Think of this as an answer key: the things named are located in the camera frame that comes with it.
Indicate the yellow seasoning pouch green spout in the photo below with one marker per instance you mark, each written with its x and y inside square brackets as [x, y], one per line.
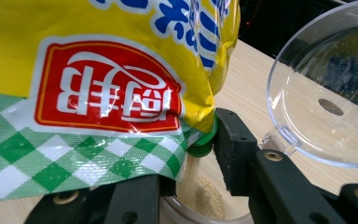
[105, 31]

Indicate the clear plastic jar with lid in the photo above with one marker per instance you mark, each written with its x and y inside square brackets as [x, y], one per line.
[307, 130]

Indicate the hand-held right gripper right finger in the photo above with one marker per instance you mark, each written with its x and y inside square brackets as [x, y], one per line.
[236, 155]

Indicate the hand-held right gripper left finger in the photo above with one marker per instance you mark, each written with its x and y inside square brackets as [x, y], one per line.
[133, 202]

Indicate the beige seasoning granules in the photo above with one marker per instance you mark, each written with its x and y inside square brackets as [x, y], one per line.
[208, 199]

